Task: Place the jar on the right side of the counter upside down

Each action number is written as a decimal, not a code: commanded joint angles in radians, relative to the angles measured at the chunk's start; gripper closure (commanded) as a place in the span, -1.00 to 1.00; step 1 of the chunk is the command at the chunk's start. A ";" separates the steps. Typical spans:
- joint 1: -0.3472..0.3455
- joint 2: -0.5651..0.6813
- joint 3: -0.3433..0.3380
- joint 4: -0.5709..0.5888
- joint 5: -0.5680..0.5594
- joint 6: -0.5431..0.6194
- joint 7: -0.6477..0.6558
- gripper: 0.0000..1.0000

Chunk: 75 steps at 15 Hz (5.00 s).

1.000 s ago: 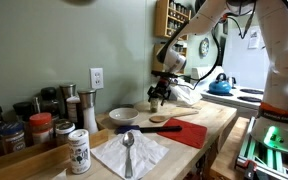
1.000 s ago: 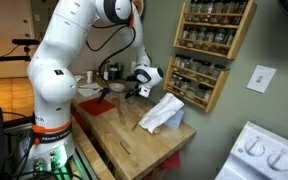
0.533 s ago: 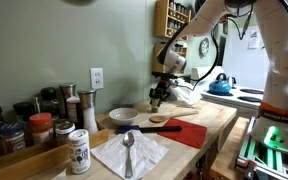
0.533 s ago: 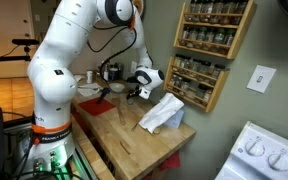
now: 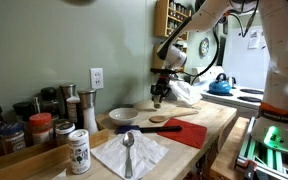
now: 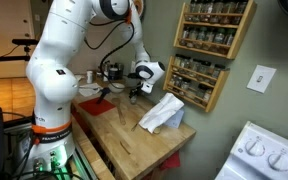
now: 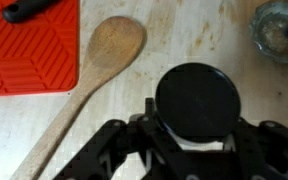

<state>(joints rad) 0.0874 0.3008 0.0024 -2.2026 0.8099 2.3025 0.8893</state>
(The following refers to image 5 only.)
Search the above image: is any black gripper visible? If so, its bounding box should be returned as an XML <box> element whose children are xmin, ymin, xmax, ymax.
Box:
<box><xmin>150</xmin><ymin>67</ymin><xmax>179</xmax><ymax>100</ymax></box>

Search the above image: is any glass jar with black lid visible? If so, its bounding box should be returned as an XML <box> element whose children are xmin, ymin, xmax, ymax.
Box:
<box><xmin>153</xmin><ymin>95</ymin><xmax>162</xmax><ymax>109</ymax></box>

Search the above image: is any dark jar with white lid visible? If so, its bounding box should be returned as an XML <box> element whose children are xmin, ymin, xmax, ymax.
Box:
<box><xmin>54</xmin><ymin>121</ymin><xmax>76</xmax><ymax>147</ymax></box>

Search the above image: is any dark jar with black lid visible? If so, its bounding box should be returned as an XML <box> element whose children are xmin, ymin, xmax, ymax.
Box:
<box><xmin>39</xmin><ymin>86</ymin><xmax>61</xmax><ymax>121</ymax></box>

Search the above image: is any red lid spice jar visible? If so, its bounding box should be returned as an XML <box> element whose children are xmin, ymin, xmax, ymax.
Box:
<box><xmin>28</xmin><ymin>112</ymin><xmax>54</xmax><ymax>146</ymax></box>

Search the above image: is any black lid spice jar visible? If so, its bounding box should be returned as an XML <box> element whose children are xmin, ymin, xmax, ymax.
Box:
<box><xmin>12</xmin><ymin>101</ymin><xmax>35</xmax><ymax>148</ymax></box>

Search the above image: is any blue lid spice jar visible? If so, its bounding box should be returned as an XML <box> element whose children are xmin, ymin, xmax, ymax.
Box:
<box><xmin>0</xmin><ymin>121</ymin><xmax>27</xmax><ymax>155</ymax></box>

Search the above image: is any wooden spoon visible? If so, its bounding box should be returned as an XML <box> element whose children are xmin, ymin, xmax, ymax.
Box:
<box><xmin>149</xmin><ymin>109</ymin><xmax>200</xmax><ymax>124</ymax></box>

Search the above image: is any white cloth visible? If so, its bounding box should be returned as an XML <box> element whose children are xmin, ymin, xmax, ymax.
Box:
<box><xmin>168</xmin><ymin>79</ymin><xmax>203</xmax><ymax>107</ymax></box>

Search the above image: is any black spatula with blue head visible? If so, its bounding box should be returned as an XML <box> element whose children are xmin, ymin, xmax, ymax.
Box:
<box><xmin>116</xmin><ymin>124</ymin><xmax>183</xmax><ymax>135</ymax></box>

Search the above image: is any white ceramic bowl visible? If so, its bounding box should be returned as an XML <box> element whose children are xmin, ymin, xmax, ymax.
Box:
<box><xmin>108</xmin><ymin>107</ymin><xmax>140</xmax><ymax>127</ymax></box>

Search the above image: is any red silicone mat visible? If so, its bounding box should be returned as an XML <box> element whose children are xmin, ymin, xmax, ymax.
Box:
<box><xmin>156</xmin><ymin>118</ymin><xmax>208</xmax><ymax>150</ymax></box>

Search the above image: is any metal spoon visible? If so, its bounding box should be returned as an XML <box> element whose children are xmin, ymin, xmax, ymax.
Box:
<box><xmin>122</xmin><ymin>131</ymin><xmax>136</xmax><ymax>179</ymax></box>

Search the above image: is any blue kettle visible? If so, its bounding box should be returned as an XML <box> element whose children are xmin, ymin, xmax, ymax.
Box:
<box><xmin>208</xmin><ymin>72</ymin><xmax>233</xmax><ymax>95</ymax></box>

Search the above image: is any white paper napkin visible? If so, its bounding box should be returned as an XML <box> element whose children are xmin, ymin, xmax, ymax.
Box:
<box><xmin>90</xmin><ymin>129</ymin><xmax>170</xmax><ymax>180</ymax></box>
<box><xmin>52</xmin><ymin>169</ymin><xmax>68</xmax><ymax>180</ymax></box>

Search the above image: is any tall wooden spice rack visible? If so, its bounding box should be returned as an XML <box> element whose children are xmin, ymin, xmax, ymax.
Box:
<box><xmin>153</xmin><ymin>0</ymin><xmax>192</xmax><ymax>42</ymax></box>

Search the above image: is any steel and white pepper mill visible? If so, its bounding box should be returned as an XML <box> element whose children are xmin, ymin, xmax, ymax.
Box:
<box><xmin>77</xmin><ymin>88</ymin><xmax>99</xmax><ymax>135</ymax></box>

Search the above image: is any white capped spice bottle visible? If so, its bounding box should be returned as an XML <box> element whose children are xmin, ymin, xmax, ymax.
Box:
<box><xmin>66</xmin><ymin>95</ymin><xmax>82</xmax><ymax>124</ymax></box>

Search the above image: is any white stove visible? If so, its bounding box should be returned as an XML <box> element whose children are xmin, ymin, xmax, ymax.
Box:
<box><xmin>190</xmin><ymin>65</ymin><xmax>267</xmax><ymax>118</ymax></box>

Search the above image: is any white refrigerator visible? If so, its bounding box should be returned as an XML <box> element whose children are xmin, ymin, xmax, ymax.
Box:
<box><xmin>222</xmin><ymin>24</ymin><xmax>272</xmax><ymax>91</ymax></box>

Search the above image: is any tall steel grinder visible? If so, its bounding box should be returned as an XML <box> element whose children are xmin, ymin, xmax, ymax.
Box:
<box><xmin>59</xmin><ymin>83</ymin><xmax>77</xmax><ymax>119</ymax></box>

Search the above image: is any white printed spice shaker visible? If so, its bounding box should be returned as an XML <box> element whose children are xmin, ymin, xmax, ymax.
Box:
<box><xmin>67</xmin><ymin>128</ymin><xmax>92</xmax><ymax>175</ymax></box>

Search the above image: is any paper note on refrigerator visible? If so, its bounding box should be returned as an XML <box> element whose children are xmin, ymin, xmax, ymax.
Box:
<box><xmin>247</xmin><ymin>28</ymin><xmax>263</xmax><ymax>50</ymax></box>

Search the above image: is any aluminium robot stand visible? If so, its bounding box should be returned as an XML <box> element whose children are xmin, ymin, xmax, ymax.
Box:
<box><xmin>234</xmin><ymin>116</ymin><xmax>288</xmax><ymax>180</ymax></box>

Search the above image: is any wooden tray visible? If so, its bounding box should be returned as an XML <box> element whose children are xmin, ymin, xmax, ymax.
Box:
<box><xmin>0</xmin><ymin>128</ymin><xmax>110</xmax><ymax>180</ymax></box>

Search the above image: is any white wall outlet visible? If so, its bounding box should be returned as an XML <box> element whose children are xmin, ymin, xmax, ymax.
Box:
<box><xmin>89</xmin><ymin>67</ymin><xmax>105</xmax><ymax>90</ymax></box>

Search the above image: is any round decorative wall plate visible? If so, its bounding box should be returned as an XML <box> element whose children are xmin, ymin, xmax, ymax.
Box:
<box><xmin>198</xmin><ymin>37</ymin><xmax>211</xmax><ymax>58</ymax></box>

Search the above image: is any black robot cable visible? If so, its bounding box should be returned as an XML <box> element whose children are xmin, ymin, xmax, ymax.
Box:
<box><xmin>189</xmin><ymin>19</ymin><xmax>222</xmax><ymax>86</ymax></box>

